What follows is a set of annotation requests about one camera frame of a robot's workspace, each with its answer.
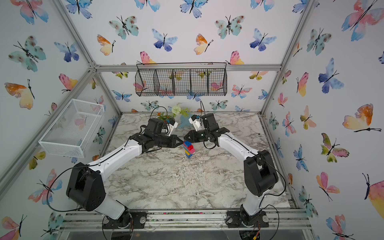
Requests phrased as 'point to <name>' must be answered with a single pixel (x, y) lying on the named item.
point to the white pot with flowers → (176, 110)
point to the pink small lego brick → (192, 151)
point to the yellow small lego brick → (187, 153)
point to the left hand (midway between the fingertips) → (184, 141)
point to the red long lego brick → (190, 147)
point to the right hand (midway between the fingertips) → (186, 136)
